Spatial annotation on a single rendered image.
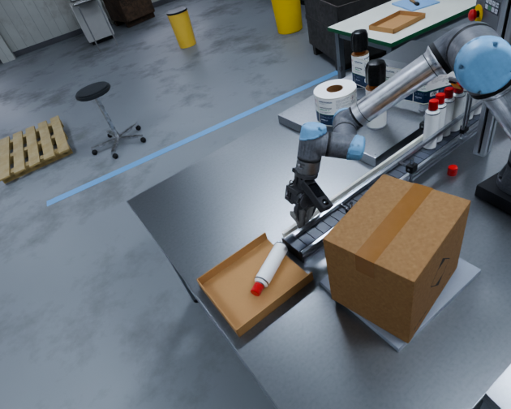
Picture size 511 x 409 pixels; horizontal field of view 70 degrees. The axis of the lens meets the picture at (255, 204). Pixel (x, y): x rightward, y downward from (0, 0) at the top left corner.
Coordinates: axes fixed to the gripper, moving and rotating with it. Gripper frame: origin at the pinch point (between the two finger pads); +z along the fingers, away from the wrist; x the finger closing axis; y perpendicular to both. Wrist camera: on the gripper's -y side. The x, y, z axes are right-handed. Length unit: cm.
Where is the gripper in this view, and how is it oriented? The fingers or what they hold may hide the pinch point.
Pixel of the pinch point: (302, 227)
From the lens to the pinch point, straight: 125.9
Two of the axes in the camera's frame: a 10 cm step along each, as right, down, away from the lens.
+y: -5.7, -4.4, 7.0
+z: -0.7, 8.7, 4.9
